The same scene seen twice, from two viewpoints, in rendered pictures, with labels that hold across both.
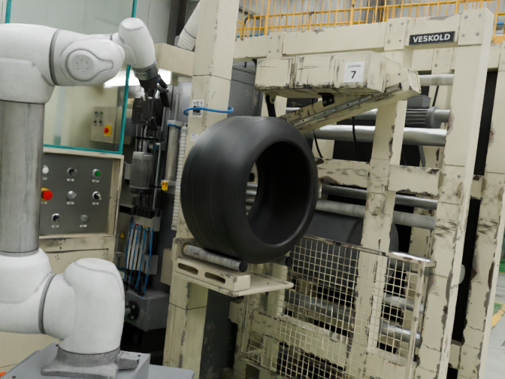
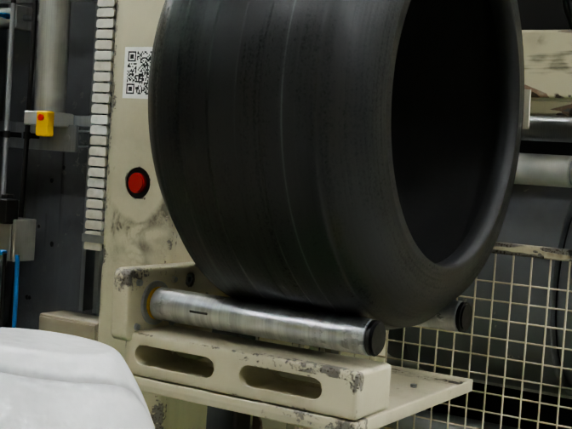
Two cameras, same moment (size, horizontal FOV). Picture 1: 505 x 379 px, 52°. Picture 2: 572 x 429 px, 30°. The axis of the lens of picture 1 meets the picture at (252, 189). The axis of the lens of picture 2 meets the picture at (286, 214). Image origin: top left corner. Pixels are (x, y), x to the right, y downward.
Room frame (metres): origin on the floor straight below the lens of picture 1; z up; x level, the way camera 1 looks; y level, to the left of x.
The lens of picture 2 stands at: (0.73, 0.36, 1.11)
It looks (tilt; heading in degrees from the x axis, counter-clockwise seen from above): 3 degrees down; 349
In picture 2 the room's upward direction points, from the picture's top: 4 degrees clockwise
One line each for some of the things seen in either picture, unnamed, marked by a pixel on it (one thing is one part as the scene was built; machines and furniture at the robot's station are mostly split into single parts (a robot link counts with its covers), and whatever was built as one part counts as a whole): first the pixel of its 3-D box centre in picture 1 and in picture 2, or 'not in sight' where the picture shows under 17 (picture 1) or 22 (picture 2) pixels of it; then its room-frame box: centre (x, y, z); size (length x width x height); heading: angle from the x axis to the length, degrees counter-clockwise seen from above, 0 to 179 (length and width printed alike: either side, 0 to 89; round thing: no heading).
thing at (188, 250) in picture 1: (213, 257); (258, 319); (2.09, 0.13, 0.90); 0.35 x 0.05 x 0.05; 47
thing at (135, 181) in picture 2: not in sight; (139, 182); (2.31, 0.28, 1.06); 0.03 x 0.02 x 0.03; 47
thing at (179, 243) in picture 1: (208, 247); (208, 294); (2.31, 0.17, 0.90); 0.40 x 0.03 x 0.10; 137
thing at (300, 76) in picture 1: (323, 77); not in sight; (2.33, -0.26, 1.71); 0.61 x 0.25 x 0.15; 47
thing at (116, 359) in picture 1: (95, 355); not in sight; (1.32, 0.36, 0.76); 0.22 x 0.18 x 0.06; 90
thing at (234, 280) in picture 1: (210, 272); (252, 368); (2.09, 0.13, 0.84); 0.36 x 0.09 x 0.06; 47
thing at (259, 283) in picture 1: (234, 278); (305, 381); (2.19, 0.04, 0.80); 0.37 x 0.36 x 0.02; 137
